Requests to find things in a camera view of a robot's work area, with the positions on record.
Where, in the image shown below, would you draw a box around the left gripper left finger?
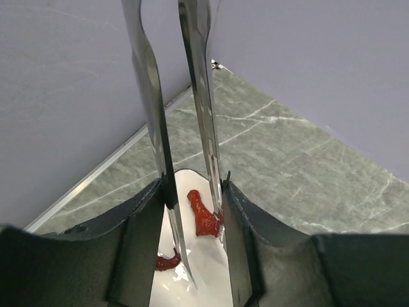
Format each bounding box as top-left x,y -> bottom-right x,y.
1,180 -> 164,306

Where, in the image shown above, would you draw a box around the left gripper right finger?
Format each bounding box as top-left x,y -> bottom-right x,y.
222,181 -> 408,306

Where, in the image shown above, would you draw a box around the dark sausage slice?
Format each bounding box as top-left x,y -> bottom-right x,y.
155,248 -> 181,272

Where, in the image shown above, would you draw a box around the red meat chunk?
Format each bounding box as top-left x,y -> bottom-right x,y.
187,189 -> 224,237

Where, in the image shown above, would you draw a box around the metal food tongs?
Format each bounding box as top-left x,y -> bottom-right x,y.
122,1 -> 222,282

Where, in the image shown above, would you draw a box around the white square plate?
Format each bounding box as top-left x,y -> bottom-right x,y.
150,169 -> 233,306

